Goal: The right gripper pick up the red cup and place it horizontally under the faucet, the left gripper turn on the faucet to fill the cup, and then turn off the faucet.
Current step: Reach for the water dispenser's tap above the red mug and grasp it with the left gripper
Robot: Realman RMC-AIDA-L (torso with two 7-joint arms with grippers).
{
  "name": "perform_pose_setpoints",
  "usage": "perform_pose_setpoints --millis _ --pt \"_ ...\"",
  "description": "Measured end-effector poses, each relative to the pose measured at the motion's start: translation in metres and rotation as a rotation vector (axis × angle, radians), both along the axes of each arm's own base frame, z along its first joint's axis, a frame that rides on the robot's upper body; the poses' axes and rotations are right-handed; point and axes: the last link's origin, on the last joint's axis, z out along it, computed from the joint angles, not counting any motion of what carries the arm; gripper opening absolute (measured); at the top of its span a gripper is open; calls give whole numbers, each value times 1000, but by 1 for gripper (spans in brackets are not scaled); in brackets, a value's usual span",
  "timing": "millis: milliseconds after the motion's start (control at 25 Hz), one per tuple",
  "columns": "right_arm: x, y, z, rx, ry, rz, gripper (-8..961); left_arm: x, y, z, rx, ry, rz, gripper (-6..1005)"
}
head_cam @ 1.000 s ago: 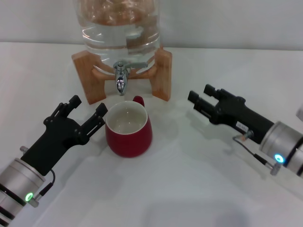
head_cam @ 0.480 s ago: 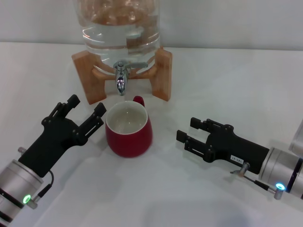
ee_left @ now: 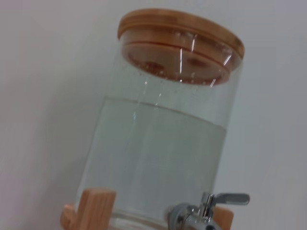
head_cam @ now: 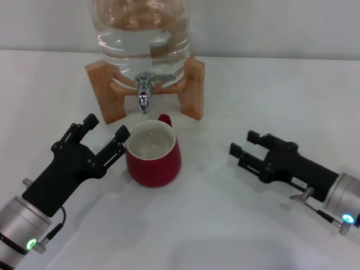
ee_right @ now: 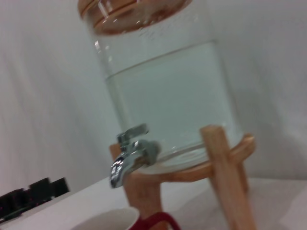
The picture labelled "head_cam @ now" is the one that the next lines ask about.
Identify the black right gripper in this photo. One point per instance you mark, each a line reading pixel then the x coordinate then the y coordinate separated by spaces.
pixel 295 168

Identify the chrome faucet with lever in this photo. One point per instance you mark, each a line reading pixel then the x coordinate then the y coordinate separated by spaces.
pixel 143 97

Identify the red ceramic cup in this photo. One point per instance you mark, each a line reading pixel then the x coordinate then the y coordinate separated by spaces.
pixel 152 174

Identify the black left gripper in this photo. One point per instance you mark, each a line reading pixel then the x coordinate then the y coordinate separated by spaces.
pixel 64 174

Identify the clear glass water jar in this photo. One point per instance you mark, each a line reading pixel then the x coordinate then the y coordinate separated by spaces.
pixel 126 42

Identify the wooden jar stand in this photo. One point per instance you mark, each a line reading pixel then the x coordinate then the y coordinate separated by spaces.
pixel 98 90

